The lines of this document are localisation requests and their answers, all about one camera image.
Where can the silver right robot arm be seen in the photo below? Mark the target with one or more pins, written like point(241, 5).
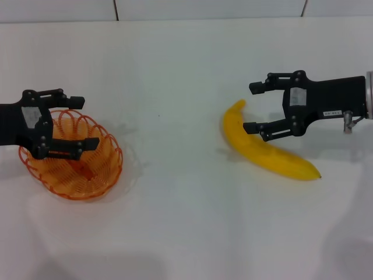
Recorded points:
point(370, 96)

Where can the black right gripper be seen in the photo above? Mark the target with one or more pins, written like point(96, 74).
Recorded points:
point(329, 97)

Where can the yellow banana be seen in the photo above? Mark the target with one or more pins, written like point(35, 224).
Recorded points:
point(262, 153)

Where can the orange woven plastic basket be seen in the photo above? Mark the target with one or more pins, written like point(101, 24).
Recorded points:
point(96, 175)

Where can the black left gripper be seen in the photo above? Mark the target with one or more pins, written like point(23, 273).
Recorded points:
point(17, 122)

